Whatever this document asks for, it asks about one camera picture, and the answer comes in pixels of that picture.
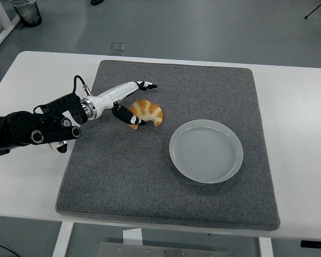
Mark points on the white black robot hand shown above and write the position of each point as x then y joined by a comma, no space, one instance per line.
109,96

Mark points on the orange white croissant bread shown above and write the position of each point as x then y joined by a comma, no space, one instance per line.
149,111

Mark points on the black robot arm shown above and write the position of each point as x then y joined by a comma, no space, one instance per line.
18,128

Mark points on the light grey round plate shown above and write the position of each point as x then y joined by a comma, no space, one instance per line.
206,152

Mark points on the grey floor socket cover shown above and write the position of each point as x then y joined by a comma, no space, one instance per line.
117,46

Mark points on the grey felt mat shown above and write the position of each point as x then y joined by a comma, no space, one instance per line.
123,174

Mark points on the person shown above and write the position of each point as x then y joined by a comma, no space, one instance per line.
96,2

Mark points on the dark waste bin with bag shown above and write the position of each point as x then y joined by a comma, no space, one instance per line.
29,13

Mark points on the white paper label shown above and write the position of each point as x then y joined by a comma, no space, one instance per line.
132,237

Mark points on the white table leg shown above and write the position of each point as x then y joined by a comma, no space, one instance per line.
62,241
266,247

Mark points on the black tripod leg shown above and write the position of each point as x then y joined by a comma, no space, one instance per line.
317,9

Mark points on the black table control box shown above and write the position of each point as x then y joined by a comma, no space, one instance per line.
315,243

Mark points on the white desk leg frame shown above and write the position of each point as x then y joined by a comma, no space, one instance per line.
5,24

